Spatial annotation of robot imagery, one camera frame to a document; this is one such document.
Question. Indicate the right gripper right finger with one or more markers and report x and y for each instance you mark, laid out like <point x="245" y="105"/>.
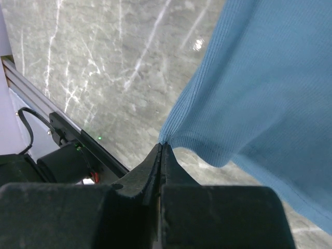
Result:
<point x="197" y="216"/>

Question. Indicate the blue tank top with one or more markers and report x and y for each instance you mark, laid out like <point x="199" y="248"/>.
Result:
<point x="261" y="98"/>

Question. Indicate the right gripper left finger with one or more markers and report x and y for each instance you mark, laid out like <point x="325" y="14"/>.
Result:
<point x="118" y="215"/>

